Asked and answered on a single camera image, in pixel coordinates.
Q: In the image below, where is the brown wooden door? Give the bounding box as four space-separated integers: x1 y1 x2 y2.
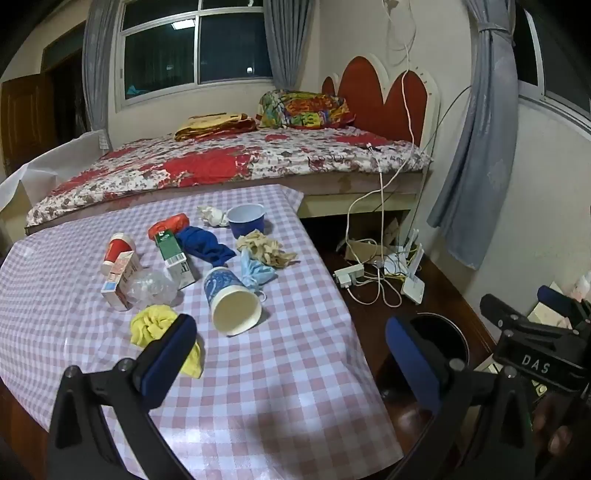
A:
0 74 57 172

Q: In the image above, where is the blue patterned paper cup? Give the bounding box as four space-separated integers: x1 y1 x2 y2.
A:
204 267 263 337

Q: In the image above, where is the black round trash bin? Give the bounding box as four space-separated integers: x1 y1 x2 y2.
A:
407 312 472 370

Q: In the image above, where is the green and white milk carton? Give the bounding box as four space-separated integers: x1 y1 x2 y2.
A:
154 229 197 291

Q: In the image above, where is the clear plastic wrap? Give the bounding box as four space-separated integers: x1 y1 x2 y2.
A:
127 269 181 310

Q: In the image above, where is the person's right hand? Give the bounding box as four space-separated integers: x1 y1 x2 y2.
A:
532 398 580 457

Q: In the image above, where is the large sliding window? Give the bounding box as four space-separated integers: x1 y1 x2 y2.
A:
115 0 278 110

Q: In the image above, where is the white charging cable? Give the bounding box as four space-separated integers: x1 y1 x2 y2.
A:
367 0 419 152

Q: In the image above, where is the white power strip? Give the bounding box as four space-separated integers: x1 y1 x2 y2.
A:
333 264 366 289

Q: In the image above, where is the colourful printed pillow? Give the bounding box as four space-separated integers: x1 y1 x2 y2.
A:
256 89 356 130

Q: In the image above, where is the flat white router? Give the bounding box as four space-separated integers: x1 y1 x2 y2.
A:
401 228 428 305

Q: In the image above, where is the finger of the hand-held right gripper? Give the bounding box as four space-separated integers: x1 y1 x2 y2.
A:
537 285 591 326
480 294 580 340

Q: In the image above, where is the cream bed frame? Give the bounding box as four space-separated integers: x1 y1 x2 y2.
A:
295 170 435 222

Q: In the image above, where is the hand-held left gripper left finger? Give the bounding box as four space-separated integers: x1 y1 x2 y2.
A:
48 314 199 480

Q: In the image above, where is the blue plastic bowl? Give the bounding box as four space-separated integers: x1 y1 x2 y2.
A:
227 203 266 240

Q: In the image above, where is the red and white paper cup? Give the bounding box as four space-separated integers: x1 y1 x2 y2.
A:
102 232 137 276

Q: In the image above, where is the white router with antennas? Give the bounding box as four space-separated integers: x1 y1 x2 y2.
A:
384 228 419 274

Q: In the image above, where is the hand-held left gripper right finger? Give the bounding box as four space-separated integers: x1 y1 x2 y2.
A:
385 316 539 480

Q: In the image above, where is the white footboard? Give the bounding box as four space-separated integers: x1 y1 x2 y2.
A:
0 130 112 217

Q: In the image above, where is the red heart-shaped headboard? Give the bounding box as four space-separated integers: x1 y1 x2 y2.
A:
321 53 441 149

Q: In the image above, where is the yellow cloth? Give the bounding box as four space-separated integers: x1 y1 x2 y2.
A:
130 305 204 379

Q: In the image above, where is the brown cardboard box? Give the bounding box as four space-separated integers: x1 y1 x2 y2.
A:
346 217 400 265

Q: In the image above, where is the grey tied curtain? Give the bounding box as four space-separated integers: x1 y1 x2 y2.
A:
427 0 519 269

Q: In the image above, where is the floral bed sheet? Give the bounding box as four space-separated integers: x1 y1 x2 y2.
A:
25 127 435 236

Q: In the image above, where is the folded yellow and red blanket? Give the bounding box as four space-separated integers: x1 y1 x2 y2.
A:
174 113 257 142

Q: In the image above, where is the thin black cable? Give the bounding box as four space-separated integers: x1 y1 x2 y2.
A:
409 84 474 241

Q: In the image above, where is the dark blue cloth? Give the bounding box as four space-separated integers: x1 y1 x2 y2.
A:
175 226 237 268

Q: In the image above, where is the white cabinet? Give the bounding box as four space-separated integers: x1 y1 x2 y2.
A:
526 270 591 329

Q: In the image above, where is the white paper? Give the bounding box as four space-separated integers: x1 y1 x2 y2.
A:
197 205 230 228

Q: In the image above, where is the light blue face mask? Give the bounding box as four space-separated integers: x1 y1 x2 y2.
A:
240 251 279 302

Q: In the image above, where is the side window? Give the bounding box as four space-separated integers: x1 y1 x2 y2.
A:
515 0 591 118

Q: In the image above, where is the pink checkered tablecloth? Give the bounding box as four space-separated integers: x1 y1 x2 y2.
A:
0 185 404 480

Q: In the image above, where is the orange wrapper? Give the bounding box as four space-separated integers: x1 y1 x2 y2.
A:
148 213 190 241

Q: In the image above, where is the pink and white drink carton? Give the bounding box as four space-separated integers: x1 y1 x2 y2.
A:
100 251 142 312

